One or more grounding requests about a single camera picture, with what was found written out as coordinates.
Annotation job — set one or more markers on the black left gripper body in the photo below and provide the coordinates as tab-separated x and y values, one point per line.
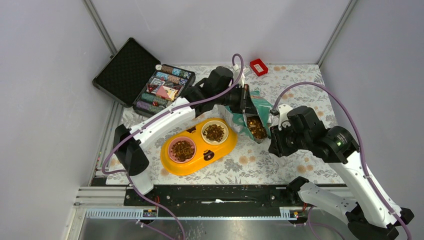
236	99

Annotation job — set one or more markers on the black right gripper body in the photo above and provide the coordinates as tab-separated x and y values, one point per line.
287	141

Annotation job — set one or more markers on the clear plastic scoop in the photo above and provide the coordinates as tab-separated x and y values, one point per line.
256	128

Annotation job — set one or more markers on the green dog food bag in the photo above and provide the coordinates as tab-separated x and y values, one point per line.
237	122

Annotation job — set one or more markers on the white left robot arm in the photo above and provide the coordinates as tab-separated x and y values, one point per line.
223	87

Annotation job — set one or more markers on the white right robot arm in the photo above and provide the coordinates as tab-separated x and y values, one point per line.
371	214

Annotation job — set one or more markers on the yellow double pet bowl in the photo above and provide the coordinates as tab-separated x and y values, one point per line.
205	151

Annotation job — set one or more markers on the small red box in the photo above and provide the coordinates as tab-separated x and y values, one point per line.
258	67

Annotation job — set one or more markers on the floral table mat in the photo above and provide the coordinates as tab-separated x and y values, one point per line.
250	162

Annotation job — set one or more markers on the black poker chip case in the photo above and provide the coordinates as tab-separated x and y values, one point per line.
136	79

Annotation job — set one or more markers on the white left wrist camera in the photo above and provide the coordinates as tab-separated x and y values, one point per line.
239	75

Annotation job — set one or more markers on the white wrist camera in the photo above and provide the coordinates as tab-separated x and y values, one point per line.
283	110
239	75

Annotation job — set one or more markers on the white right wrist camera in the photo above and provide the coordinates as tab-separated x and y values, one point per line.
283	110

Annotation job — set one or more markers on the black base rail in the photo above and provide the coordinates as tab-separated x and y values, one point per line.
218	200

